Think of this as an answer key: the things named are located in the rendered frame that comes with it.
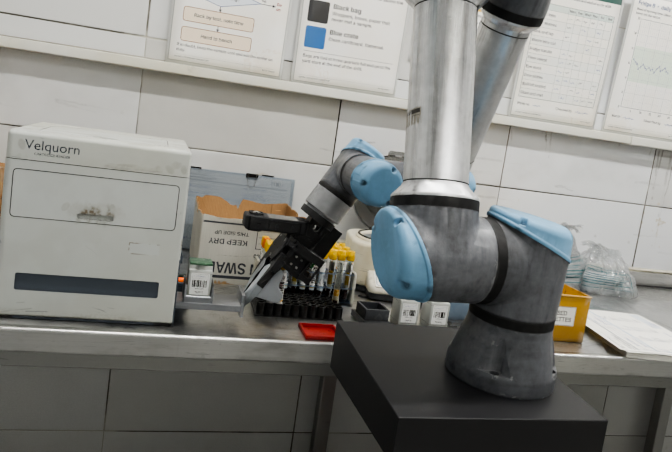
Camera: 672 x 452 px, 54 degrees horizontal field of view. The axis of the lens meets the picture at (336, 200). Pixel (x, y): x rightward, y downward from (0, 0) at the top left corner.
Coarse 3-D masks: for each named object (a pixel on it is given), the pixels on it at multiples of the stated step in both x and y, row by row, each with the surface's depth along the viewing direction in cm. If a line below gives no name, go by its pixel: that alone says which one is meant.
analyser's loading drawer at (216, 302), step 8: (184, 280) 114; (184, 288) 112; (240, 288) 118; (184, 296) 112; (192, 296) 112; (200, 296) 113; (216, 296) 118; (224, 296) 119; (232, 296) 119; (240, 296) 116; (176, 304) 111; (184, 304) 112; (192, 304) 112; (200, 304) 112; (208, 304) 113; (216, 304) 113; (224, 304) 114; (232, 304) 115; (240, 304) 115; (240, 312) 114
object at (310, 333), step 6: (300, 324) 119; (306, 324) 120; (312, 324) 121; (318, 324) 121; (324, 324) 121; (330, 324) 122; (300, 330) 118; (306, 330) 118; (312, 330) 119; (318, 330) 119; (324, 330) 120; (330, 330) 120; (306, 336) 114; (312, 336) 114; (318, 336) 114; (324, 336) 115; (330, 336) 115
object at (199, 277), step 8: (192, 272) 112; (200, 272) 113; (208, 272) 113; (192, 280) 112; (200, 280) 113; (208, 280) 113; (192, 288) 113; (200, 288) 113; (208, 288) 113; (208, 296) 114
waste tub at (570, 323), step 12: (564, 288) 144; (564, 300) 134; (576, 300) 134; (588, 300) 135; (564, 312) 134; (576, 312) 135; (564, 324) 135; (576, 324) 135; (564, 336) 135; (576, 336) 136
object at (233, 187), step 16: (192, 176) 170; (208, 176) 171; (224, 176) 172; (240, 176) 173; (256, 176) 173; (272, 176) 175; (192, 192) 170; (208, 192) 171; (224, 192) 172; (240, 192) 173; (256, 192) 174; (272, 192) 174; (288, 192) 175; (192, 208) 170; (192, 224) 170
